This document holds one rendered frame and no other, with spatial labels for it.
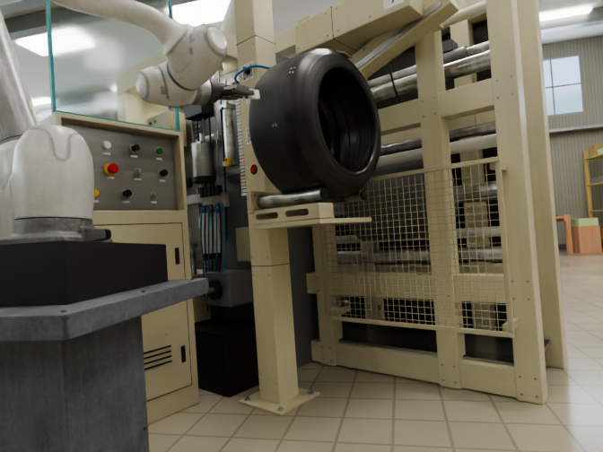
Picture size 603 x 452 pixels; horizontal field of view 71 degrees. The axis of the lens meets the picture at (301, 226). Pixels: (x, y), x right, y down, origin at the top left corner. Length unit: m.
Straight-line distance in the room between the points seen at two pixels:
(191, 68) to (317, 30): 1.11
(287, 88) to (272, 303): 0.91
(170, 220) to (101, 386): 1.09
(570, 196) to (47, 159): 11.08
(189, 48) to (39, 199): 0.49
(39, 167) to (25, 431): 0.53
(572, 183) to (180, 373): 10.45
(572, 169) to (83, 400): 11.19
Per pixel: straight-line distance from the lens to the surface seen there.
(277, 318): 1.92
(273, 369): 1.98
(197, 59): 1.15
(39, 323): 0.79
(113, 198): 1.92
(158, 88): 1.24
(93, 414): 1.04
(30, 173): 1.06
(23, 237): 1.05
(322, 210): 1.57
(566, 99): 11.82
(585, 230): 9.94
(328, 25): 2.15
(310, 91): 1.57
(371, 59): 2.12
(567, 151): 11.60
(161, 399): 2.05
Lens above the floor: 0.75
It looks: 1 degrees up
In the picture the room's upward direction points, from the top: 4 degrees counter-clockwise
